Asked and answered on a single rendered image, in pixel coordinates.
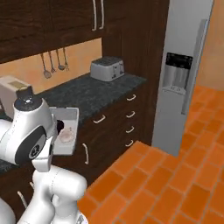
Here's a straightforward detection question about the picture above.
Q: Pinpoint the beige box appliance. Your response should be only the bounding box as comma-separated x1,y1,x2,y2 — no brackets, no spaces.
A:
0,75,33,120

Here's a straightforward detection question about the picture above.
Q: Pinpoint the hanging metal skimmer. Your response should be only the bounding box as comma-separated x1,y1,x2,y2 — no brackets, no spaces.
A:
55,48,66,72

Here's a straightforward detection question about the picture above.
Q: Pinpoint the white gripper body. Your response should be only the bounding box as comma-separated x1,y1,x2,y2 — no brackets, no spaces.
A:
31,155,55,173

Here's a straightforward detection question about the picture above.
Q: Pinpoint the dark wood cupboard door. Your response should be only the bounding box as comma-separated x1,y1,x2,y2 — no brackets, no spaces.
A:
52,123,121,185
96,0,107,39
50,0,99,51
0,0,53,65

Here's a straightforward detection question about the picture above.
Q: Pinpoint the dark purple eggplant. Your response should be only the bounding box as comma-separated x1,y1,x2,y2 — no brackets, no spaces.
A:
56,119,66,133

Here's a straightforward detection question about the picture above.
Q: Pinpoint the dark wood lower cupboard door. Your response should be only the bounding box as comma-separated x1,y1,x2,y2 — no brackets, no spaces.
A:
52,123,121,185

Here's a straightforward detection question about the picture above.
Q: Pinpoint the white upper cupboard handle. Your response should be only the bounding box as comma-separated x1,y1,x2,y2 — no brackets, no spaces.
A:
98,0,105,31
91,0,98,32

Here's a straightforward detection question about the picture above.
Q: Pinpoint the white vegetable container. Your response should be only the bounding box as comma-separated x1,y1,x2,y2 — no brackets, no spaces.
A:
48,106,80,157

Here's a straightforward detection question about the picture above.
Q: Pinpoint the hanging metal fork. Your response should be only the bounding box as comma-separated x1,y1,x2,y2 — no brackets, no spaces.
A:
62,47,70,72

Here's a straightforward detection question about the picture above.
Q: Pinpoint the grey fridge freezer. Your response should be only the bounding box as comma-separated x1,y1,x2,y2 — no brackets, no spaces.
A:
150,0,215,158

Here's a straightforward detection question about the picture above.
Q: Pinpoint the wide dark wood drawer front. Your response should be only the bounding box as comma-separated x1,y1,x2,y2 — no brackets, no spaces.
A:
78,101,121,136

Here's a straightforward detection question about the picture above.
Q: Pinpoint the dark wood tall panel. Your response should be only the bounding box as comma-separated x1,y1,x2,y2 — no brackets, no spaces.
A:
101,0,171,147

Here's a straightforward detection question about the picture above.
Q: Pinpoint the dark wood upper cupboard door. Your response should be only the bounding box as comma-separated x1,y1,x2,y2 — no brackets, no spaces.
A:
50,0,99,51
96,0,107,39
0,0,53,65

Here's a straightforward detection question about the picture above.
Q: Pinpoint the silver toaster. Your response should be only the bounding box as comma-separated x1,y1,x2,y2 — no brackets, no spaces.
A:
89,56,126,83

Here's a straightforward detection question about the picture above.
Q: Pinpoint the pale pink garlic bulb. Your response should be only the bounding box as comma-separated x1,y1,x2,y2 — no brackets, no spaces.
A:
59,128,74,144

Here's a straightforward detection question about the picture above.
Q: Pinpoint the grey fridge door handle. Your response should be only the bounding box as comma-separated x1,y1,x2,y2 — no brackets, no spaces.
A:
181,18,209,116

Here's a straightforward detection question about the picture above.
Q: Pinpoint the hanging metal spoon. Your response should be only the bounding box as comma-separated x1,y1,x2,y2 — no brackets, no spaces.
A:
47,51,57,74

